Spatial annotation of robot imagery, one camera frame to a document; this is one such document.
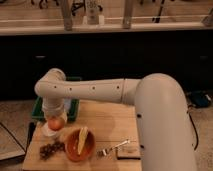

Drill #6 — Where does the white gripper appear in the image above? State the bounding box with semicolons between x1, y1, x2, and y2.
42;98;67;128

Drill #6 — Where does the orange-red apple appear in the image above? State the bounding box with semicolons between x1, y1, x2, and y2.
48;118;64;131

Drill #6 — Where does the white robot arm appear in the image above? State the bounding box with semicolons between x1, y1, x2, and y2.
34;68;197;171

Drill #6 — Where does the white paper cup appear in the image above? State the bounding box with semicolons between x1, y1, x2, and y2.
41;122;61;138

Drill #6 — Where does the green plastic tray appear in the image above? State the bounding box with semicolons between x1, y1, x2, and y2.
32;81;79;122

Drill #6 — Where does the white card in tray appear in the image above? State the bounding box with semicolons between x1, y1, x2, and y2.
64;99;71;112

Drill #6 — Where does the orange bowl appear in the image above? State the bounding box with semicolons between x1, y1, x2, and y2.
65;129;96;162

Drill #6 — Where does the dark grape bunch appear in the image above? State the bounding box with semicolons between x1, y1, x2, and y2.
39;141;65;160

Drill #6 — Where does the silver fork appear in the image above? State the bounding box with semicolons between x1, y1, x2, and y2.
97;139;130;157

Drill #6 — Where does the brown wooden block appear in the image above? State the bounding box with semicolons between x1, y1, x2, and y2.
116;145;141;160

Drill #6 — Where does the dark blue floor device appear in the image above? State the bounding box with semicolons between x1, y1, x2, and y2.
188;91;212;108

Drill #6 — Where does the black cable at left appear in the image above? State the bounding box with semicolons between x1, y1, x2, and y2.
0;121;27;154

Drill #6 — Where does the wooden shelf frame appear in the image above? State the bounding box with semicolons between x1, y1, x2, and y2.
0;0;213;35

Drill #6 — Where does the black power cable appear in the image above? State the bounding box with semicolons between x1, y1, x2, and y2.
187;103;200;152

